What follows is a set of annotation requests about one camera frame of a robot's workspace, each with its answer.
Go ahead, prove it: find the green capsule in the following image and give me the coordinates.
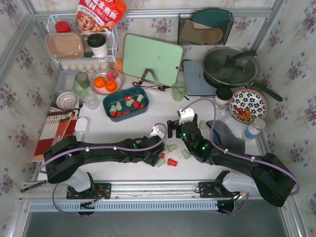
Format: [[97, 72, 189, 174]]
[[181, 150, 192, 159], [156, 158, 165, 168], [115, 102, 122, 111], [198, 120, 207, 129]]

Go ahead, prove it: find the teal storage basket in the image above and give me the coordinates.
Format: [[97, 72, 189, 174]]
[[103, 87, 149, 122]]

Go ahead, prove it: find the clear plastic cup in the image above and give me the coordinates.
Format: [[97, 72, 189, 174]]
[[83, 92, 99, 110]]

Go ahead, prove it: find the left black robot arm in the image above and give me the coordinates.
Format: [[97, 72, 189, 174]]
[[40, 135, 164, 193]]

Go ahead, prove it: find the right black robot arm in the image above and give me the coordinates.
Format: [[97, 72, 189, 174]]
[[176, 121, 295, 207]]

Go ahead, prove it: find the green capsule bottom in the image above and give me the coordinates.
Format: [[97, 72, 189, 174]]
[[156, 158, 165, 168]]

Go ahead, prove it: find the white bottle silver cap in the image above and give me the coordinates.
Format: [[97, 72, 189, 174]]
[[242, 118, 266, 142]]

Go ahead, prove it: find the black lid jar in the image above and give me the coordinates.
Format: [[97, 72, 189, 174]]
[[215, 86, 233, 109]]

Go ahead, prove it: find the blue floral plate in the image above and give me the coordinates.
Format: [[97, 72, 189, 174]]
[[229, 89, 268, 124]]

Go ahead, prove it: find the green glass cup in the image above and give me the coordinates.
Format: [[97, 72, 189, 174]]
[[172, 81, 187, 101]]

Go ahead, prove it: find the black frying pan with lid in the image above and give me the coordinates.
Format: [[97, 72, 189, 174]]
[[202, 46, 283, 102]]

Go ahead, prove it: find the fruit bowl plate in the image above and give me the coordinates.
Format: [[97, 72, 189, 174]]
[[90, 70, 124, 95]]

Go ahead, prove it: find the mint green cutting board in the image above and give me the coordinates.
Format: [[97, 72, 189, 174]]
[[122, 34, 183, 86]]

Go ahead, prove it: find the striped orange cloth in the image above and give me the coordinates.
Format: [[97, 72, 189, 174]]
[[32, 103, 80, 162]]

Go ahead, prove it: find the green tinted glass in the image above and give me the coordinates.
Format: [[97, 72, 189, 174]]
[[74, 72, 90, 98]]

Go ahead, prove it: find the small white colander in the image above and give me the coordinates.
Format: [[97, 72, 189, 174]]
[[56, 92, 77, 110]]

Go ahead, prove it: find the egg tray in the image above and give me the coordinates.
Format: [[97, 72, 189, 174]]
[[60, 62, 112, 73]]

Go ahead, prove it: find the black mesh organizer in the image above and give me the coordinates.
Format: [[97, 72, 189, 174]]
[[177, 8, 234, 45]]

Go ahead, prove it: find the white cup black lid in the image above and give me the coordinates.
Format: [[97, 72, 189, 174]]
[[87, 33, 108, 56]]

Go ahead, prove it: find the beige food container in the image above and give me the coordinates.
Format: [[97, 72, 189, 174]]
[[45, 33, 85, 60]]

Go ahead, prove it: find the red snack bag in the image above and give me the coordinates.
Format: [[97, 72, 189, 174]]
[[75, 0, 127, 33]]

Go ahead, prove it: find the red lid jar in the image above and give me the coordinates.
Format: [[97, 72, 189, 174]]
[[55, 21, 72, 33]]

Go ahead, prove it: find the white wire rack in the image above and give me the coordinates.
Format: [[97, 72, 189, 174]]
[[45, 12, 119, 64]]

